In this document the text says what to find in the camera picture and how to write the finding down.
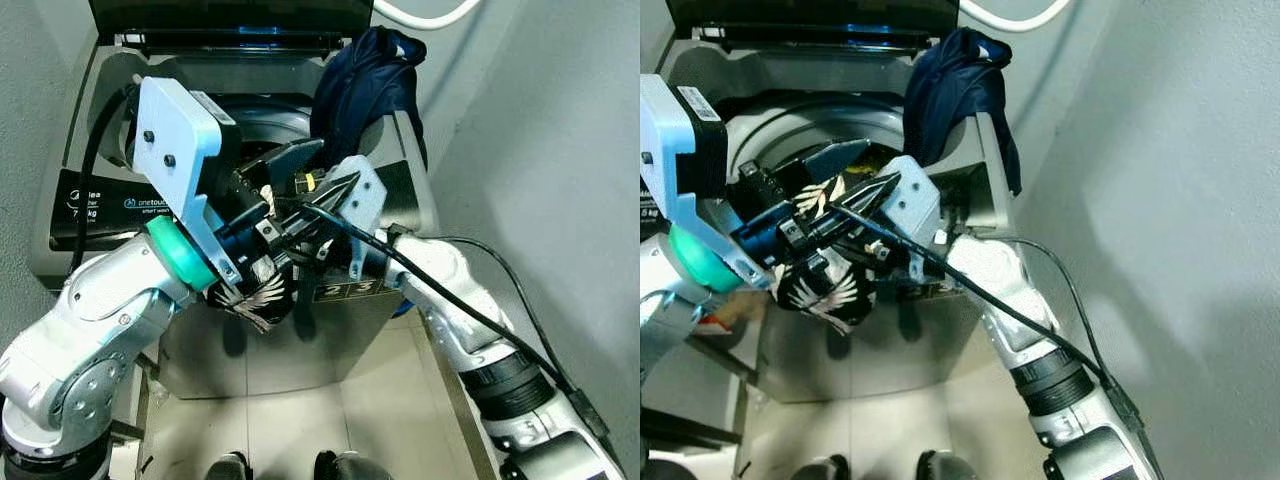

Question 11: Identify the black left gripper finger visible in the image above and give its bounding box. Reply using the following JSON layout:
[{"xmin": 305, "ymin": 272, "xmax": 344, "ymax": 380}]
[{"xmin": 790, "ymin": 138, "xmax": 873, "ymax": 191}]

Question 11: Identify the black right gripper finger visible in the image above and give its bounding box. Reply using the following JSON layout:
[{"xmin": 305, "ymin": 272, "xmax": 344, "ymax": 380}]
[
  {"xmin": 255, "ymin": 138, "xmax": 327, "ymax": 191},
  {"xmin": 815, "ymin": 172, "xmax": 903, "ymax": 246},
  {"xmin": 285, "ymin": 172, "xmax": 362, "ymax": 223}
]

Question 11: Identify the black crane print garment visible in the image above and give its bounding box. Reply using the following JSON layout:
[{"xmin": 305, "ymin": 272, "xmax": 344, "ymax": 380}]
[
  {"xmin": 205, "ymin": 180, "xmax": 301, "ymax": 334},
  {"xmin": 775, "ymin": 180, "xmax": 879, "ymax": 336}
]

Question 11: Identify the grey top-load washing machine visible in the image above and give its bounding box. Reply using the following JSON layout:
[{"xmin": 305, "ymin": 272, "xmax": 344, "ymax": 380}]
[
  {"xmin": 28, "ymin": 0, "xmax": 441, "ymax": 401},
  {"xmin": 640, "ymin": 0, "xmax": 1026, "ymax": 406}
]

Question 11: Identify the navy blue cloth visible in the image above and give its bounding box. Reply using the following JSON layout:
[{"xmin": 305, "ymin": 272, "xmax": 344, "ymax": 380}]
[
  {"xmin": 905, "ymin": 27, "xmax": 1023, "ymax": 196},
  {"xmin": 310, "ymin": 27, "xmax": 431, "ymax": 171}
]

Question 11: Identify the grey left robot leg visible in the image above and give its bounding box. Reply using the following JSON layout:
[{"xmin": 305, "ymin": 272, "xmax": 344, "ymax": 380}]
[
  {"xmin": 203, "ymin": 452, "xmax": 253, "ymax": 480},
  {"xmin": 793, "ymin": 455, "xmax": 853, "ymax": 480}
]

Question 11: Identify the grey robot leg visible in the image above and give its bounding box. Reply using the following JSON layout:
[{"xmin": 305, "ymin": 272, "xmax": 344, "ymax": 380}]
[
  {"xmin": 313, "ymin": 450, "xmax": 393, "ymax": 480},
  {"xmin": 793, "ymin": 455, "xmax": 853, "ymax": 480},
  {"xmin": 913, "ymin": 450, "xmax": 989, "ymax": 480},
  {"xmin": 203, "ymin": 452, "xmax": 253, "ymax": 480}
]

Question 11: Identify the grey right robot leg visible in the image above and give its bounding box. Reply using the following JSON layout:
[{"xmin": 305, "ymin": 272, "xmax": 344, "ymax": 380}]
[
  {"xmin": 313, "ymin": 450, "xmax": 393, "ymax": 480},
  {"xmin": 913, "ymin": 450, "xmax": 989, "ymax": 480}
]

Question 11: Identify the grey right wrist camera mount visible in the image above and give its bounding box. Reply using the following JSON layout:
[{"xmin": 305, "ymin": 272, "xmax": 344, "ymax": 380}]
[
  {"xmin": 330, "ymin": 155, "xmax": 391, "ymax": 283},
  {"xmin": 878, "ymin": 155, "xmax": 949, "ymax": 286}
]

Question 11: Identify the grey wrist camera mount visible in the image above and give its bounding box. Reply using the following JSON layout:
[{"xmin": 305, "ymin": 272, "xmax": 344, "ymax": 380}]
[
  {"xmin": 640, "ymin": 73, "xmax": 773, "ymax": 293},
  {"xmin": 878, "ymin": 155, "xmax": 949, "ymax": 286},
  {"xmin": 133, "ymin": 77, "xmax": 246, "ymax": 291},
  {"xmin": 330, "ymin": 155, "xmax": 391, "ymax": 283}
]

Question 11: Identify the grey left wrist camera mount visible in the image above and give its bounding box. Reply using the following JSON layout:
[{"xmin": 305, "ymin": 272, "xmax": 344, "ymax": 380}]
[
  {"xmin": 640, "ymin": 73, "xmax": 773, "ymax": 293},
  {"xmin": 133, "ymin": 77, "xmax": 246, "ymax": 291}
]

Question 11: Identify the white hose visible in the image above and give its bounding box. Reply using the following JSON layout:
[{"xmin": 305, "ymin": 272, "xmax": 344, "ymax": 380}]
[
  {"xmin": 375, "ymin": 0, "xmax": 483, "ymax": 31},
  {"xmin": 960, "ymin": 0, "xmax": 1071, "ymax": 33}
]

